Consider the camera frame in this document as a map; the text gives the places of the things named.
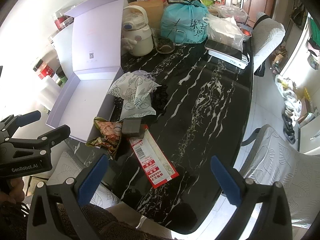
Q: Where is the white flat device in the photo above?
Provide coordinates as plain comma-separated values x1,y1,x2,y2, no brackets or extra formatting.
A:
208,50,250,69

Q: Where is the leaf-pattern chair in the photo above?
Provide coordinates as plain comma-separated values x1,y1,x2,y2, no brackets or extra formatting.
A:
252,12,285,77
240,125,320,229

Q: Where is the person's left hand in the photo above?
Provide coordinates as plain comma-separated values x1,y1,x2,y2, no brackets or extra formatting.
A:
0,177,25,204

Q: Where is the glass mug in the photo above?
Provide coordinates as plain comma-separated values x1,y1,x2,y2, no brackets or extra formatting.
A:
151,27,187,54

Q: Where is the black polka-dot scrunchie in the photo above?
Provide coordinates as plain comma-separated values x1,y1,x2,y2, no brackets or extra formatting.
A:
112,85,169,116

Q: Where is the red-label spice jar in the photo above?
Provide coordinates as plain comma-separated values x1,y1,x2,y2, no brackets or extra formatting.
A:
33,59,54,80

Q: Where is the cream thermos jug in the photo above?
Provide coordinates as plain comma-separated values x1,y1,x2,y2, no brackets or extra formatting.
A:
121,5,153,57

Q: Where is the lavender gift box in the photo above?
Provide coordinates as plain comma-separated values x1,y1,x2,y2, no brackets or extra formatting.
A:
46,0,124,142

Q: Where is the green snack bag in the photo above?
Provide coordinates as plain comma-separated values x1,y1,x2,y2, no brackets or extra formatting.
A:
86,116,123,160

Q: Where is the near leaf-pattern chair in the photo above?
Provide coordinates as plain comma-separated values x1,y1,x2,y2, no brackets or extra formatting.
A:
240,125,320,229

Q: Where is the dark green lid jar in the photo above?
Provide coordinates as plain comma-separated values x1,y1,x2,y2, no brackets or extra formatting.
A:
56,66,68,87

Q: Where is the far leaf-pattern chair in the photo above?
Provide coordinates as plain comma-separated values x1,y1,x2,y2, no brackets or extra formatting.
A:
252,12,285,77

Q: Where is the brown paper bag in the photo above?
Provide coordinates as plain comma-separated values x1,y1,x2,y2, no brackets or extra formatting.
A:
129,0,164,29

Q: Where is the white leaf-print packet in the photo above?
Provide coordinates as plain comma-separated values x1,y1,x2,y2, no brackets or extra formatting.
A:
108,72,161,120

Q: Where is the black smartphone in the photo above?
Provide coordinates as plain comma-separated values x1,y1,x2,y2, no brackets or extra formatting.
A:
204,40,242,60

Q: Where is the clear plastic bag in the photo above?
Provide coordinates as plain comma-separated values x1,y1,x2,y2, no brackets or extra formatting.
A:
202,14,244,52

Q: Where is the red white snack packet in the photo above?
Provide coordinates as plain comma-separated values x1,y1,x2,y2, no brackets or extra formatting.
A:
129,126,179,189

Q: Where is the teal drawstring bag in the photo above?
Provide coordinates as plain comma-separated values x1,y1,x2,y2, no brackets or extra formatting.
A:
160,0,209,44

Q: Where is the lavender drawstring pouch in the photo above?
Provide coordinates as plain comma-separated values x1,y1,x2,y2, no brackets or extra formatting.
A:
132,70,155,81

